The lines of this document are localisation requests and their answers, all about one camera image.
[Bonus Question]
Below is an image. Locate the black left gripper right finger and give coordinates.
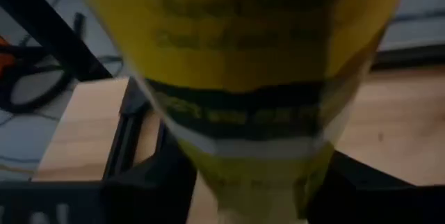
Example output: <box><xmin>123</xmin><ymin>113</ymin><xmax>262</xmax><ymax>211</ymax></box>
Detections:
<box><xmin>305</xmin><ymin>150</ymin><xmax>445</xmax><ymax>224</ymax></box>

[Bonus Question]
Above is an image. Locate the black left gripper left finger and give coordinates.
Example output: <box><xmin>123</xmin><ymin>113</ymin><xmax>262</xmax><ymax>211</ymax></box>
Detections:
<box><xmin>0</xmin><ymin>133</ymin><xmax>197</xmax><ymax>224</ymax></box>

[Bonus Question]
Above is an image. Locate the yellow printed container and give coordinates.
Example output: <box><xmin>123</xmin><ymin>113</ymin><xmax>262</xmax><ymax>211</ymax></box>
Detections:
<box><xmin>71</xmin><ymin>0</ymin><xmax>411</xmax><ymax>224</ymax></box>

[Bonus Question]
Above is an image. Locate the black aluminium table rail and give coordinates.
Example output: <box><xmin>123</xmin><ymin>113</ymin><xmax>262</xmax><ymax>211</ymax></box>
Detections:
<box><xmin>102</xmin><ymin>77</ymin><xmax>164</xmax><ymax>183</ymax></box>

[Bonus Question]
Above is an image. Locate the black looped floor cable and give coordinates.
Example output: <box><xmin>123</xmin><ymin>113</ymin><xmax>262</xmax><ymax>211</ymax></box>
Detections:
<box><xmin>0</xmin><ymin>45</ymin><xmax>76</xmax><ymax>113</ymax></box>

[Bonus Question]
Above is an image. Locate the black diagonal frame strut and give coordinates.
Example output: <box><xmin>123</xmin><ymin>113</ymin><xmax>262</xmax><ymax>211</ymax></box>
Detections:
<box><xmin>0</xmin><ymin>0</ymin><xmax>114</xmax><ymax>82</ymax></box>

